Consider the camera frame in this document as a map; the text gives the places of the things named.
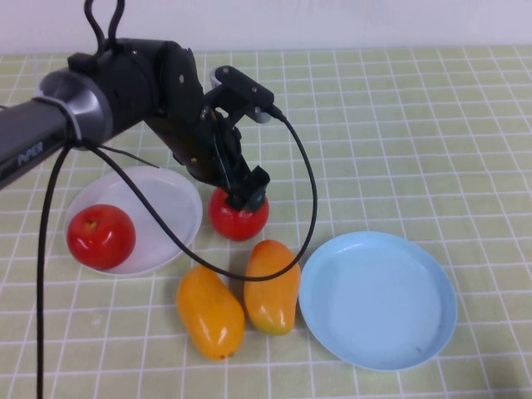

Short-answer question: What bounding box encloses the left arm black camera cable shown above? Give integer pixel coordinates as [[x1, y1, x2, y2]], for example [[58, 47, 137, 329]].
[[36, 106, 319, 399]]

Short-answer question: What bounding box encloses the yellow-orange mango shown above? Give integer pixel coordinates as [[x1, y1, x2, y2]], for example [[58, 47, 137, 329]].
[[175, 264, 246, 362]]

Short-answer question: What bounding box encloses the red apple with short stem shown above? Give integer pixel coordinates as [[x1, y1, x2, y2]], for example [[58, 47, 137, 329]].
[[66, 203, 137, 271]]

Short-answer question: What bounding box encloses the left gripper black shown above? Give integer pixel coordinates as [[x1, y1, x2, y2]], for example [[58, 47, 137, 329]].
[[145, 106, 271, 212]]

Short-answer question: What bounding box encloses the black zip tie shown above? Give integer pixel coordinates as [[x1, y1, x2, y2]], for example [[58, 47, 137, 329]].
[[97, 144, 161, 170]]

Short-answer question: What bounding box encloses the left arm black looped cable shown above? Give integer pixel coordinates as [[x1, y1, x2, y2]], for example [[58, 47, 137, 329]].
[[84, 0, 126, 55]]

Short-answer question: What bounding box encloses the red apple with long stem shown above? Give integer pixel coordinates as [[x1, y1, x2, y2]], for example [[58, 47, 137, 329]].
[[207, 187, 270, 243]]

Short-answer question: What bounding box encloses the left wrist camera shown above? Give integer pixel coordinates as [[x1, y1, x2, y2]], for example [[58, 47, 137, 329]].
[[209, 65, 276, 125]]

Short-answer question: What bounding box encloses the orange mango with reddish end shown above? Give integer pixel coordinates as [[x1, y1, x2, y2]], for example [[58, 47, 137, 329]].
[[243, 239, 302, 337]]

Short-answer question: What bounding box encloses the green checkered tablecloth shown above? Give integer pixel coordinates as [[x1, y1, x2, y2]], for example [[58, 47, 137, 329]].
[[0, 44, 532, 399]]

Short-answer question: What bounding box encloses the white round plate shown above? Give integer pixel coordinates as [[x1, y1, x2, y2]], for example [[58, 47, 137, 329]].
[[63, 165, 204, 277]]

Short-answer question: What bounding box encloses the light blue round plate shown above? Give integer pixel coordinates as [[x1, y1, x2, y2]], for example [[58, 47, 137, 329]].
[[298, 230, 459, 372]]

